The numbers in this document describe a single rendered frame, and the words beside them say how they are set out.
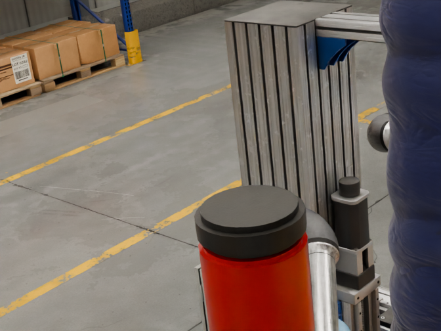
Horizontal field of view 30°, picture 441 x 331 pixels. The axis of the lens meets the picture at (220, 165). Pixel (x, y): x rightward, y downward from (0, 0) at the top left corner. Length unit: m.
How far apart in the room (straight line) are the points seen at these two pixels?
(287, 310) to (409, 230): 1.04
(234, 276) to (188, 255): 5.00
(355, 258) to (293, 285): 1.98
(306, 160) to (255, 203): 1.83
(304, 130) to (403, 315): 0.80
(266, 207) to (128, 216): 5.66
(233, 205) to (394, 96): 0.98
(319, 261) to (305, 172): 0.43
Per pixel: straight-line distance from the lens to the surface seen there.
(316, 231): 1.88
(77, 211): 6.26
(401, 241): 1.42
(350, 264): 2.37
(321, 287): 1.80
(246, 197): 0.38
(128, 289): 5.08
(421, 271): 1.43
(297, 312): 0.37
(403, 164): 1.36
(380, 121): 2.53
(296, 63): 2.12
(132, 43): 10.12
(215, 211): 0.37
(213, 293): 0.37
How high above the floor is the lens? 2.49
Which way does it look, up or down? 22 degrees down
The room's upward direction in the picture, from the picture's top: 7 degrees counter-clockwise
